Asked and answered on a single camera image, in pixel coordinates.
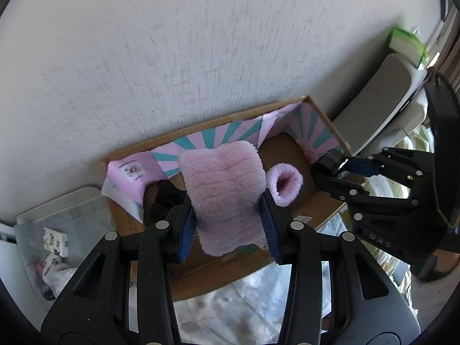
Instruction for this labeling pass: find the printed tissue pack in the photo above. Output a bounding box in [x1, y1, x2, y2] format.
[43, 227, 69, 258]

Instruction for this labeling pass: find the green box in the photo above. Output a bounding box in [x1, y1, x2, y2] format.
[387, 27, 430, 67]

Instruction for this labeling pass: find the pink fluffy cuff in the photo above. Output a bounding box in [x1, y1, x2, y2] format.
[266, 163, 304, 208]

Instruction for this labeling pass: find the cardboard box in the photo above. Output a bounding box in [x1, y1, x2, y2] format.
[101, 95, 363, 300]

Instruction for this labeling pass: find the pink fluffy cloth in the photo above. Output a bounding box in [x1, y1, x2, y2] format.
[179, 141, 267, 257]

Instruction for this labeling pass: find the patterned blanket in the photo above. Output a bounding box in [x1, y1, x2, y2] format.
[172, 122, 437, 345]

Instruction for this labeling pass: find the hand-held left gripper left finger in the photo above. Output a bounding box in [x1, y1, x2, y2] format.
[41, 194, 197, 345]

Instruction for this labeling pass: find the grey padded chair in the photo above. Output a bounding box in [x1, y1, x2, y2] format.
[332, 53, 429, 156]

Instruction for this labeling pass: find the black cloth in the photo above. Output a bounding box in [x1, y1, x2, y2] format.
[144, 181, 187, 224]

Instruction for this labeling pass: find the white spotted sock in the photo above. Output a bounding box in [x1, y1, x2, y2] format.
[41, 253, 72, 300]

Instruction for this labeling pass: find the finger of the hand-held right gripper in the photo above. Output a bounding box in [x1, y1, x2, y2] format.
[345, 147, 436, 188]
[311, 163, 417, 221]

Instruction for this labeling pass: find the pink teal striped packaging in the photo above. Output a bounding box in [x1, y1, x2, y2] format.
[101, 101, 343, 221]

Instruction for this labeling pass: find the black cylindrical object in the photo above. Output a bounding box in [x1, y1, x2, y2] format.
[311, 152, 346, 182]

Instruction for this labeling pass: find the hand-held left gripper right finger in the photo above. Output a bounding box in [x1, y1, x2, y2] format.
[259, 191, 421, 345]

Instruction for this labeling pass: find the white plastic bin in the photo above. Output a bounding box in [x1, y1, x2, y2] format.
[16, 186, 117, 302]

